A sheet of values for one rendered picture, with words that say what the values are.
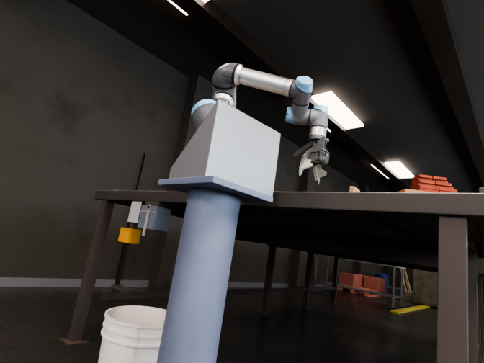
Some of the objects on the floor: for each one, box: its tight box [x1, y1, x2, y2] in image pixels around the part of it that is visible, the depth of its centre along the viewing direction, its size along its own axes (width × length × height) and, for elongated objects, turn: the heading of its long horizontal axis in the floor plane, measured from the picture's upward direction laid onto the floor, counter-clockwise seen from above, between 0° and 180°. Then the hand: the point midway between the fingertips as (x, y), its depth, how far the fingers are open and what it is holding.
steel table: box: [313, 254, 406, 310], centre depth 615 cm, size 62×166×85 cm, turn 83°
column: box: [156, 176, 273, 363], centre depth 89 cm, size 38×38×87 cm
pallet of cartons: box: [337, 272, 386, 297], centre depth 748 cm, size 115×78×41 cm
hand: (307, 181), depth 135 cm, fingers open, 14 cm apart
